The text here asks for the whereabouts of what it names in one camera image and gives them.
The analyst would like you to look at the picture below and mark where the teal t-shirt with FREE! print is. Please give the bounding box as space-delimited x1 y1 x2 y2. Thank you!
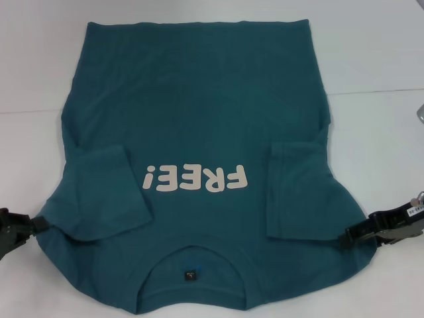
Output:
32 20 381 302

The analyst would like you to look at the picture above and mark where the right gripper cable, silver connector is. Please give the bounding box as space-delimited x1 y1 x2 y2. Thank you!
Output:
408 189 424 209

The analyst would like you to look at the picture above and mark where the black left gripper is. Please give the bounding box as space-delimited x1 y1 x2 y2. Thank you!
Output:
0 207 50 262

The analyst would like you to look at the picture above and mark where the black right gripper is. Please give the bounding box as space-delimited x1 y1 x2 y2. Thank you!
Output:
337 205 424 252

